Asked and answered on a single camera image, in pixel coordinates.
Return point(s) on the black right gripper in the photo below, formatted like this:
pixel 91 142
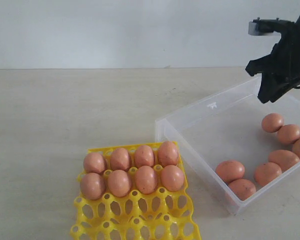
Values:
pixel 283 61

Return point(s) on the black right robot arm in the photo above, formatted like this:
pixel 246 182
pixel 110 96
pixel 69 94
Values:
pixel 280 70

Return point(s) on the clear plastic bin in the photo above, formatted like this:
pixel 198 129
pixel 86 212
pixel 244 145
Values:
pixel 225 126

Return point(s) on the brown egg front bottom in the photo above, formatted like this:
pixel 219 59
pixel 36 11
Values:
pixel 243 188

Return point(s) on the yellow plastic egg tray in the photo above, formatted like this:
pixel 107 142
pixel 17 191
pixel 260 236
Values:
pixel 161 215

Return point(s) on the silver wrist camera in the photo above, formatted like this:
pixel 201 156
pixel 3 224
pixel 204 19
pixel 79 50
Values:
pixel 262 27

